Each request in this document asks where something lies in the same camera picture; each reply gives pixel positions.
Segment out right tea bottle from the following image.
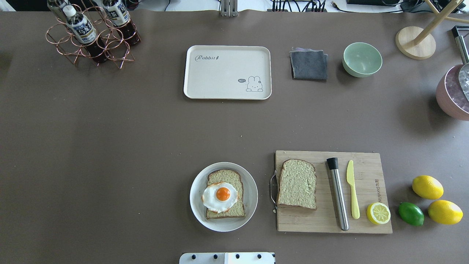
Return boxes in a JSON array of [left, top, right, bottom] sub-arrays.
[[102, 0, 141, 46]]

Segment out wooden cutting board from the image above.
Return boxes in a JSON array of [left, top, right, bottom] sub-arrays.
[[275, 150, 393, 234]]

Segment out green lime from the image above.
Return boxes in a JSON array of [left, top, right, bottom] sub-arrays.
[[398, 202, 424, 227]]

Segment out yellow plastic knife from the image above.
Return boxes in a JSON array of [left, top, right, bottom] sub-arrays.
[[346, 160, 360, 219]]

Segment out front tea bottle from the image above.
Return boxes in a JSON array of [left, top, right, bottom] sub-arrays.
[[62, 5, 108, 63]]

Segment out mint green bowl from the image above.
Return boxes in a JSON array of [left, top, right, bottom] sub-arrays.
[[342, 42, 383, 77]]

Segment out grey folded cloth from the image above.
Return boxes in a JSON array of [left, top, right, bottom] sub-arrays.
[[289, 47, 328, 80]]

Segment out steel muddler black tip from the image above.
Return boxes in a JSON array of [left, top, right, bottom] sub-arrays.
[[326, 157, 350, 231]]

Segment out fried egg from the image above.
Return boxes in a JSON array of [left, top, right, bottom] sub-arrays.
[[202, 181, 238, 213]]

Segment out bread slice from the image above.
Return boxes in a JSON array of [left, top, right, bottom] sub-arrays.
[[277, 159, 317, 210], [206, 169, 245, 219]]

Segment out lower whole lemon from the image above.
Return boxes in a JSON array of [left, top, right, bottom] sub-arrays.
[[428, 199, 464, 224]]

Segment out tea bottle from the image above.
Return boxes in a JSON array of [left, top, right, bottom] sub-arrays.
[[62, 5, 108, 63], [47, 0, 70, 23], [102, 0, 141, 46]]

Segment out whole lemon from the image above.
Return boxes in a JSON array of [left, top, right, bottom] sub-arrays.
[[428, 199, 464, 224], [412, 175, 444, 199]]

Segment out left tea bottle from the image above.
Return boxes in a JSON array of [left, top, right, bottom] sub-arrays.
[[47, 0, 70, 23]]

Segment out white round plate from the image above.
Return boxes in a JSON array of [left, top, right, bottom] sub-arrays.
[[189, 162, 258, 232]]

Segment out half lemon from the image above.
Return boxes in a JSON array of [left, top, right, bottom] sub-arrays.
[[366, 202, 391, 224]]

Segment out upper whole lemon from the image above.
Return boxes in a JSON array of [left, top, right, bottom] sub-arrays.
[[412, 175, 444, 199]]

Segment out steel ice scoop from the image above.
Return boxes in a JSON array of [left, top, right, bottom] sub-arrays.
[[452, 26, 469, 100]]

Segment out wooden mug tree stand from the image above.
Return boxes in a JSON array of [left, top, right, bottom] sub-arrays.
[[395, 0, 469, 60]]

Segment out cream rabbit serving tray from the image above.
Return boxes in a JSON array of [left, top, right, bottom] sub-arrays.
[[183, 45, 272, 100]]

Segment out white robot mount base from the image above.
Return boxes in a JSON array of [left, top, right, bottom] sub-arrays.
[[179, 251, 276, 264]]

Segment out pink ice bowl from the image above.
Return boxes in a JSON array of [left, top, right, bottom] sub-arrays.
[[436, 65, 469, 121]]

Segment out copper wire bottle rack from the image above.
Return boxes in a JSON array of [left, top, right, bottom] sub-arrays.
[[46, 0, 134, 68]]

